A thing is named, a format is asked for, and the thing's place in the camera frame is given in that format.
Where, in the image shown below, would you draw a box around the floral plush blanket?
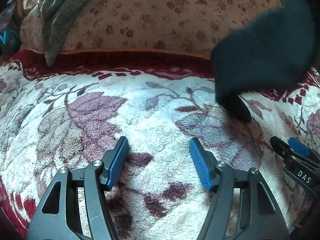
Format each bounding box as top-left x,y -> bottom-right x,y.
0,49 -> 320,240

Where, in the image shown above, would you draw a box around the black pants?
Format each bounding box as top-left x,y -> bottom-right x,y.
210,0 -> 316,124

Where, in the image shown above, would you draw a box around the clear plastic bag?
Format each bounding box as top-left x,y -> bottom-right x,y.
0,4 -> 23,55

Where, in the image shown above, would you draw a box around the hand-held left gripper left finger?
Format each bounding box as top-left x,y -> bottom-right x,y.
26,136 -> 129,240

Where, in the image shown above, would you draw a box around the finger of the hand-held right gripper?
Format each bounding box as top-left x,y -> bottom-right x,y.
288,137 -> 320,169
270,136 -> 320,198

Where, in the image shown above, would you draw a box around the shiny beige cloth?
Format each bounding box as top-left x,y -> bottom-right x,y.
12,0 -> 58,32

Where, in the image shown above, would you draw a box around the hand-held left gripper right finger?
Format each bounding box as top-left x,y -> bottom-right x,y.
189,137 -> 290,240

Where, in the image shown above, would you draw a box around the grey fuzzy towel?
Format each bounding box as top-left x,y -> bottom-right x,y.
40,0 -> 108,67

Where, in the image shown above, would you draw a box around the beige rose print quilt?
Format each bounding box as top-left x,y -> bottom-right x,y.
19,0 -> 286,61

